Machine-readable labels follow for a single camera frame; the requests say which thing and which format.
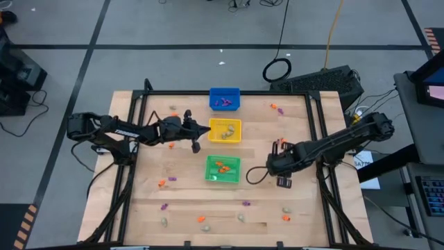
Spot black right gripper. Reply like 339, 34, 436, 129
266, 138, 308, 188

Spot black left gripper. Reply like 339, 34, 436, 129
157, 109, 212, 154

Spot yellow plastic basket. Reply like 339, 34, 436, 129
207, 117, 243, 144

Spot green plastic basket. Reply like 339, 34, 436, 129
204, 155, 241, 184

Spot blue plastic basket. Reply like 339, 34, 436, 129
209, 87, 241, 112

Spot white paper sign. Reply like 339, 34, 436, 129
352, 149, 382, 190

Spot black support beam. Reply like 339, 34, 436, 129
357, 144, 420, 184

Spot black computer tower case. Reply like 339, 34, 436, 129
269, 65, 365, 112

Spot grey desk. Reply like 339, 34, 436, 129
393, 71, 444, 166
405, 162, 444, 250

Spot backlit keyboard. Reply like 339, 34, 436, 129
415, 175, 444, 218

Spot black framed monitor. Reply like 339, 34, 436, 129
409, 50, 444, 109

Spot black equipment stack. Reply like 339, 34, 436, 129
0, 27, 49, 117

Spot black hazard-striped floor mat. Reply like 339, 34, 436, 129
0, 203, 39, 250
423, 26, 444, 60

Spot black rounded floor object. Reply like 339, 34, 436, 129
0, 10, 18, 24

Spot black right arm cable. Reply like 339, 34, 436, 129
245, 165, 271, 185

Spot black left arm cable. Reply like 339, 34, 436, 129
147, 110, 164, 128

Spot coiled black cable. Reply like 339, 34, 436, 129
262, 0, 293, 83

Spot white cable loop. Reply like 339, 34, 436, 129
353, 105, 375, 131

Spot black arm base cable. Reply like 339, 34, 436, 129
70, 140, 117, 199

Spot black floor cable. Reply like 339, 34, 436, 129
362, 194, 444, 246
0, 89, 49, 138

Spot tangled black floor cables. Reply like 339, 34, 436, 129
227, 0, 278, 8

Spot yellow extension cable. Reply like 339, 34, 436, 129
322, 0, 345, 69

